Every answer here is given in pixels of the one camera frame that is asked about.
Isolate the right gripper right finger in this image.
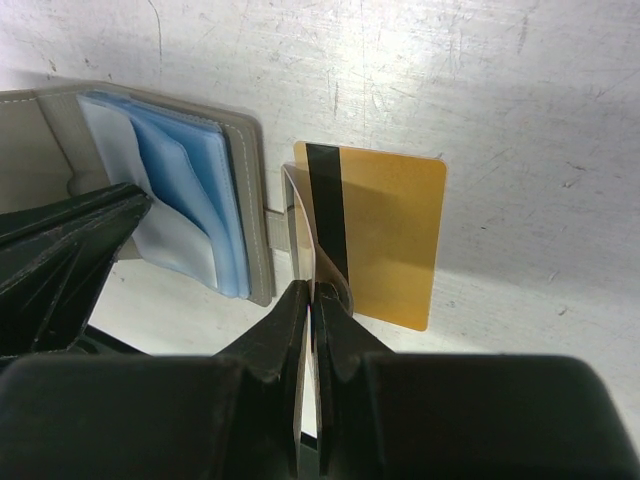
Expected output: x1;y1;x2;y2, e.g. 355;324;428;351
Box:
312;283;639;479

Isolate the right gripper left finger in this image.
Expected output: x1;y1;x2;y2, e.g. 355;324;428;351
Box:
1;281;309;479

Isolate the gold card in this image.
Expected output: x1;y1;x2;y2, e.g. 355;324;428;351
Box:
291;141;447;331
281;160;355;471

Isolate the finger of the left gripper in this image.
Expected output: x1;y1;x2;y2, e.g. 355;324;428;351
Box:
1;183;151;358

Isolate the grey card holder wallet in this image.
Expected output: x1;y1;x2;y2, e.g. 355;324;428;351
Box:
1;83;284;306

